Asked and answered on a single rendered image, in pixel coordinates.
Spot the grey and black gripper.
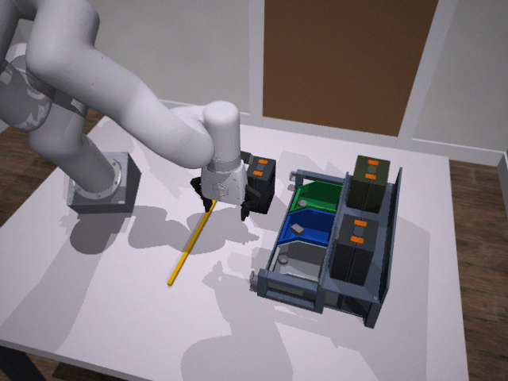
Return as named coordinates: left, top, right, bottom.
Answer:
left=190, top=160, right=261, bottom=221

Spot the green open bin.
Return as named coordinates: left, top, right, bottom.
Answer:
left=290, top=181, right=343, bottom=214

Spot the blue open bin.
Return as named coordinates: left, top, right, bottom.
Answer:
left=279, top=209, right=336, bottom=247

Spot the yellow bar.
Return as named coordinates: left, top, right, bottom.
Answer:
left=167, top=200, right=217, bottom=287

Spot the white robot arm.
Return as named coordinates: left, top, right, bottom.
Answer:
left=0, top=0, right=254, bottom=200

